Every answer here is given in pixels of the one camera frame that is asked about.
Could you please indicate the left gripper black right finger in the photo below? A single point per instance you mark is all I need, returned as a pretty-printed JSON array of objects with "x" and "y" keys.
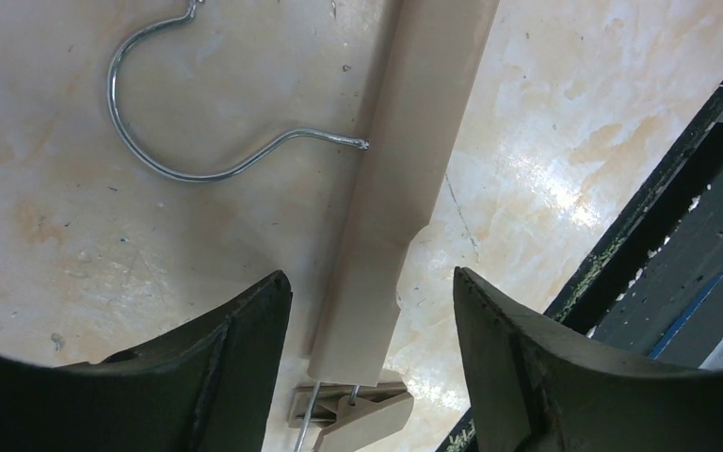
[{"x": 536, "y": 385}]

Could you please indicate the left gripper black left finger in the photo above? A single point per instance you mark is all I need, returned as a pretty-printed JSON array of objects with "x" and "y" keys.
[{"x": 204, "y": 386}]

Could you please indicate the beige hanger of navy underwear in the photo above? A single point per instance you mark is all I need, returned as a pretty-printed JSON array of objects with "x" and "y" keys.
[{"x": 433, "y": 61}]

